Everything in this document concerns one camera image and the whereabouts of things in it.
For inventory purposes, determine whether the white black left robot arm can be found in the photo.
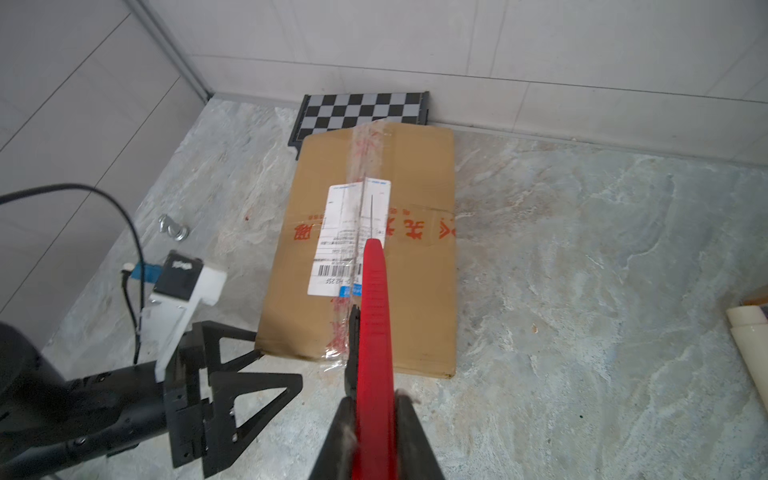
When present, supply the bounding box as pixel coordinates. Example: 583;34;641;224
1;321;303;479

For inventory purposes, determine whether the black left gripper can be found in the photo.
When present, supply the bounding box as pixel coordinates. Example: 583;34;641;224
1;321;303;479

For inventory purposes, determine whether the wooden rolling pin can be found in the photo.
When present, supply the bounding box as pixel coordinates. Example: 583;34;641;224
726;305;768;407

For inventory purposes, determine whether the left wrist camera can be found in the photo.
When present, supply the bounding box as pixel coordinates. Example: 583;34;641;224
123;250;228;383

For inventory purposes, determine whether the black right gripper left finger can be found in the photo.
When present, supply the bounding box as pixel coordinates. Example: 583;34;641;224
309;396;358;480

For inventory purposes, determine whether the red utility knife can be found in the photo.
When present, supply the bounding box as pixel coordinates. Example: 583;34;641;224
350;239;397;479

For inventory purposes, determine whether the brown cardboard express box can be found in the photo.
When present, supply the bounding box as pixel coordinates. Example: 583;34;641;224
256;121;458;378

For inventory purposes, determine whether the black white chessboard case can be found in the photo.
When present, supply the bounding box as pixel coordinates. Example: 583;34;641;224
287;91;430;157

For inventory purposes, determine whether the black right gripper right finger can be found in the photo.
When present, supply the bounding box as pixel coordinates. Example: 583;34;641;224
395;390;445;480

